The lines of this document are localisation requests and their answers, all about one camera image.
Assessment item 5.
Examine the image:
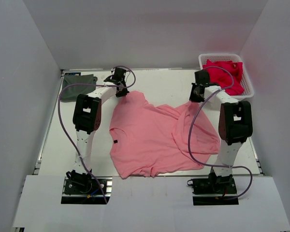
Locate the pink t-shirt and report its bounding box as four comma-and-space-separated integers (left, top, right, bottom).
109, 91, 220, 178

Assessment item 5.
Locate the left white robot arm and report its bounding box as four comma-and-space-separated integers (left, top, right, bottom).
58, 66, 133, 193

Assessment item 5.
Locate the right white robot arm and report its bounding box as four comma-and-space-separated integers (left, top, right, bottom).
188, 66, 253, 193

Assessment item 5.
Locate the red t-shirt in basket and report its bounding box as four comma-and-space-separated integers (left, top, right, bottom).
203, 60, 244, 96

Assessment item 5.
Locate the folded dark grey t-shirt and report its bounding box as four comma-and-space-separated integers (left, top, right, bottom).
60, 74, 98, 102

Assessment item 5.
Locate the white plastic basket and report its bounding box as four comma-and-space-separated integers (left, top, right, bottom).
198, 53, 254, 100

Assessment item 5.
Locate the blue label sticker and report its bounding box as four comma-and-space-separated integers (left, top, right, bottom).
64, 72, 81, 76

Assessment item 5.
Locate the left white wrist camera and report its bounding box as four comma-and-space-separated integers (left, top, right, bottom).
104, 75, 119, 85

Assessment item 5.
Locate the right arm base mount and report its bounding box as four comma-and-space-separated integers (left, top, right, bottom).
187, 173, 239, 206

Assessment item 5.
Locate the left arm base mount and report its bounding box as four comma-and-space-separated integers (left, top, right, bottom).
61, 171, 112, 205

